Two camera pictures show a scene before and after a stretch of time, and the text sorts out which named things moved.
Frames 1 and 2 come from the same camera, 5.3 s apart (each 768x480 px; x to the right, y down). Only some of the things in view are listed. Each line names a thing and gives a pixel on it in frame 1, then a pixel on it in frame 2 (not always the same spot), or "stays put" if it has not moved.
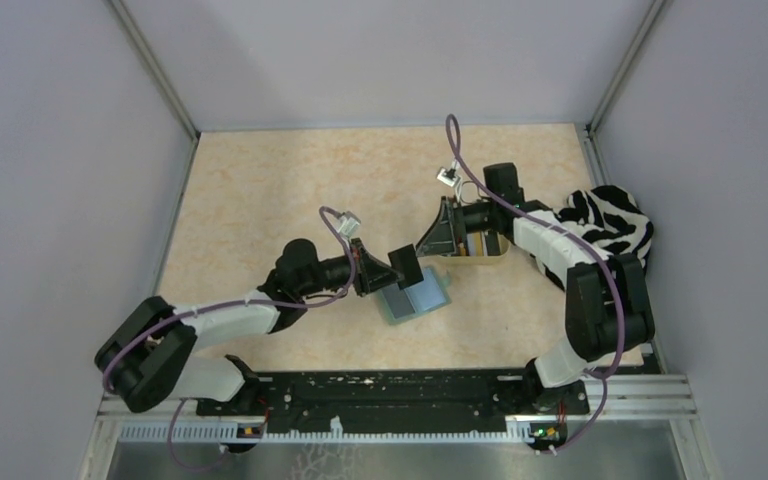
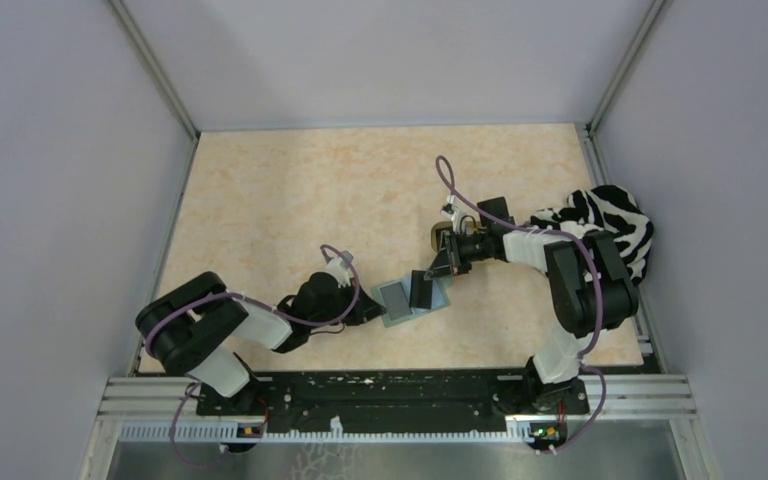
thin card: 398,301 stays put
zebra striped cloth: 609,216 stays put
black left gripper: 369,274 to 364,308
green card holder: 418,299 stays put
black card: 406,262 to 421,291
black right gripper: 440,238 to 444,264
